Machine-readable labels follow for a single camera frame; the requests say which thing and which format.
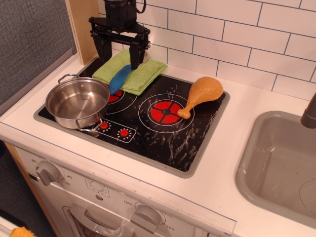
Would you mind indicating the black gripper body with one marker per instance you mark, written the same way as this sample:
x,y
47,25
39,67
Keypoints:
x,y
118,26

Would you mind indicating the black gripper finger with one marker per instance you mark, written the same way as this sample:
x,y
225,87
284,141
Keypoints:
x,y
103,47
137,49

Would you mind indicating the blue handled metal spoon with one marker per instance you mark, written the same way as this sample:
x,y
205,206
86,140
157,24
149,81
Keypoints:
x,y
119,79

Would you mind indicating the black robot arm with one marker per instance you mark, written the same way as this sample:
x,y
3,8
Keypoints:
x,y
121,5

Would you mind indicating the green folded towel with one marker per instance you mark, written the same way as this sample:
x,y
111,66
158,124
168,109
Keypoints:
x,y
138,79

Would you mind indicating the wooden side panel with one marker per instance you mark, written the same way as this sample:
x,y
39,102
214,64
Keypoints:
x,y
79,12

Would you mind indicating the stainless steel pot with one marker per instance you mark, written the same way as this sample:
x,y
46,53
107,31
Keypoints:
x,y
78,102

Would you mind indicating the orange toy chicken drumstick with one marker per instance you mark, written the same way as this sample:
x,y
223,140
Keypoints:
x,y
205,89

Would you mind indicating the black toy stovetop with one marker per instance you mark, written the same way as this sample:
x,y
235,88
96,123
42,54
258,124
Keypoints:
x,y
157,135

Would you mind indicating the red left stove knob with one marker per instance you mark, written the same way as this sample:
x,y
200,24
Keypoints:
x,y
104,126

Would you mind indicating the red stove knob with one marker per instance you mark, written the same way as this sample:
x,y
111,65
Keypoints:
x,y
104,126
124,133

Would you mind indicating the red right stove knob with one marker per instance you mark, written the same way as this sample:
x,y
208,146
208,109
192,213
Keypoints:
x,y
124,133

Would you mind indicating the grey timer knob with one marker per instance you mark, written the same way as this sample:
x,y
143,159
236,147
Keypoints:
x,y
47,172

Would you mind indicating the grey oven temperature knob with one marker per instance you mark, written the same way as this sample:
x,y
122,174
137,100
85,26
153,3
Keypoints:
x,y
146,218

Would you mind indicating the grey sink basin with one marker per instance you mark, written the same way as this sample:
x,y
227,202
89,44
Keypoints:
x,y
277,170

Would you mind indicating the grey faucet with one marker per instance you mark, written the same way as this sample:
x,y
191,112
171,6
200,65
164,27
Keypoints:
x,y
308,118

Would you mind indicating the orange object at corner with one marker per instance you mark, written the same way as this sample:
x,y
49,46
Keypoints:
x,y
21,232

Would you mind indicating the grey oven door handle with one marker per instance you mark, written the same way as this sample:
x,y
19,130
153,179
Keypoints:
x,y
88,227

